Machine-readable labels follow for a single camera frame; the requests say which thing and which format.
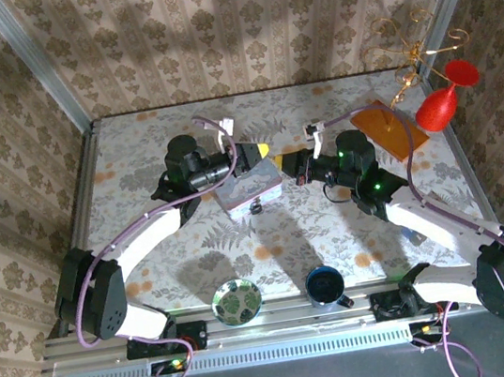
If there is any patterned rectangular box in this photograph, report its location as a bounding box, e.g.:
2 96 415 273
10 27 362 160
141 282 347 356
207 155 288 224

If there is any black base plate right arm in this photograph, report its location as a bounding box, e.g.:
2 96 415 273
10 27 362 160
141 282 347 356
369 279 459 325

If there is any black base plate left arm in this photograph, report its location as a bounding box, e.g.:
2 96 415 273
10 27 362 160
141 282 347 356
124 319 210 362

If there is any orange wooden base board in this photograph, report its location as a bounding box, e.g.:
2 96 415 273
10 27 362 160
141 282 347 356
346 93 434 169

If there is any red wine glass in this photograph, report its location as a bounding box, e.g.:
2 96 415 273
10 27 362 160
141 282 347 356
406 57 488 135

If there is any small blue card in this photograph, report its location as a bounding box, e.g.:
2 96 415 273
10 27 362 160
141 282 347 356
403 224 428 249

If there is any blue mug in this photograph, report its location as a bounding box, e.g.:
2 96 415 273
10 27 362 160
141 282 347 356
302 262 356 316

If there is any green leaf pattern bowl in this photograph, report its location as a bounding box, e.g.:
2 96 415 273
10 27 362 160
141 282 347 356
207 275 267 330

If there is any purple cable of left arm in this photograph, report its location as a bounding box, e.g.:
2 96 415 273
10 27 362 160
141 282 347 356
47 110 274 377

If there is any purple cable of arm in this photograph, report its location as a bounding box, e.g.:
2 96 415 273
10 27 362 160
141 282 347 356
47 110 274 377
321 86 504 377

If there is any thin black cable loop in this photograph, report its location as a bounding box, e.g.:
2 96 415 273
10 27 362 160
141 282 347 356
321 178 356 208

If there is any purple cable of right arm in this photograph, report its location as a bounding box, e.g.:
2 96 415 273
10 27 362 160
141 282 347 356
321 86 504 377

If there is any gold wire stand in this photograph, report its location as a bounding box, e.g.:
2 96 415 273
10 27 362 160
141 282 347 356
357 0 482 133

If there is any aluminium table rail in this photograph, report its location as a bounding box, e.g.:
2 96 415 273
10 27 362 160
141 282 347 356
38 260 504 376

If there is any slotted grey cable duct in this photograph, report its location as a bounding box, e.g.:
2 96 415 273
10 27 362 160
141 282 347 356
56 307 504 377

